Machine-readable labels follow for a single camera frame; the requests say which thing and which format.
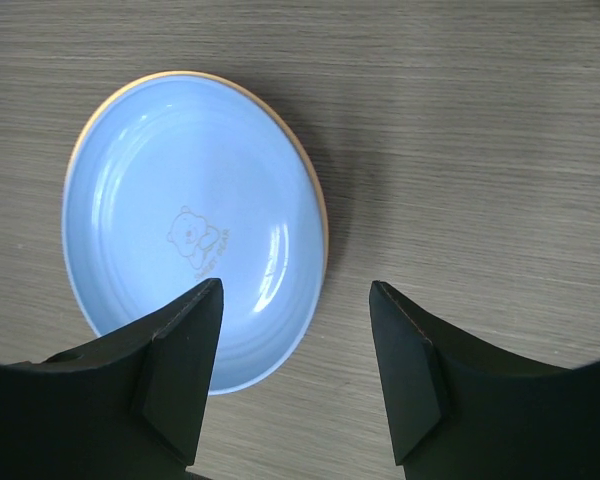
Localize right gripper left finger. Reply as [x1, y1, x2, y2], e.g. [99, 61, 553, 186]
[0, 279, 224, 479]

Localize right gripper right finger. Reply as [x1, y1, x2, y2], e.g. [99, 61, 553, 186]
[369, 281, 600, 479]

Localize blue plate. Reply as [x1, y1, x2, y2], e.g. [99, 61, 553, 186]
[67, 77, 325, 395]

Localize yellow plate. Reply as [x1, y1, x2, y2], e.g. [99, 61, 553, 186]
[61, 70, 330, 287]

